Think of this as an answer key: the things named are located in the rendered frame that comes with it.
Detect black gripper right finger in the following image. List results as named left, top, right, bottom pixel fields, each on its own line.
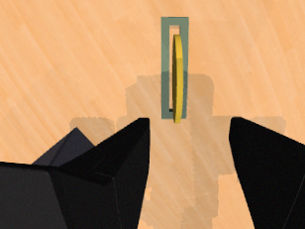
left=229, top=117, right=305, bottom=229

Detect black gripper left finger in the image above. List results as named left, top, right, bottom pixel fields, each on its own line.
left=0, top=118, right=152, bottom=229

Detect gold coin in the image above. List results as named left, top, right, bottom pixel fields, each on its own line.
left=171, top=35, right=183, bottom=123

